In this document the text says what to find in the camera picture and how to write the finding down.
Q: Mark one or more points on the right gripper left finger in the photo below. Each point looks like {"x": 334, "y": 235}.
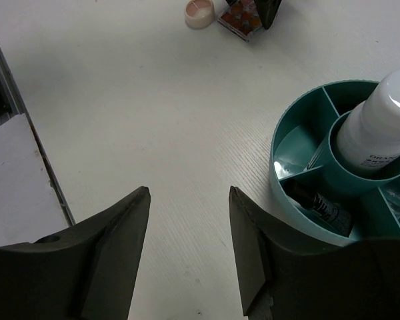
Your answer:
{"x": 86, "y": 271}

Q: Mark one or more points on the teal round organizer cup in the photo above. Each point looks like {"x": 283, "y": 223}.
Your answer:
{"x": 302, "y": 150}

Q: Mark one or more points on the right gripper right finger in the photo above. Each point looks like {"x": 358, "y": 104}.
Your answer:
{"x": 286, "y": 274}

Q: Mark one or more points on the white cap toner bottle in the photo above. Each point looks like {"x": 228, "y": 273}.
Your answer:
{"x": 369, "y": 138}

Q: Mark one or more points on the square eyeshadow palette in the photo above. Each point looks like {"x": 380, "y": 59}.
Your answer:
{"x": 242, "y": 19}

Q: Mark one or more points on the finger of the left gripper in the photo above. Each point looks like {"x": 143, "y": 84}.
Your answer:
{"x": 267, "y": 11}

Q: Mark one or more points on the black mascara tube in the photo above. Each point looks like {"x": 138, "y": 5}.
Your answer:
{"x": 331, "y": 213}

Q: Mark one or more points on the round beige powder compact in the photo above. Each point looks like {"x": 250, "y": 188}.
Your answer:
{"x": 199, "y": 14}

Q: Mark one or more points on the small black cap jar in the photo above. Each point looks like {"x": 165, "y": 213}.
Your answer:
{"x": 391, "y": 192}

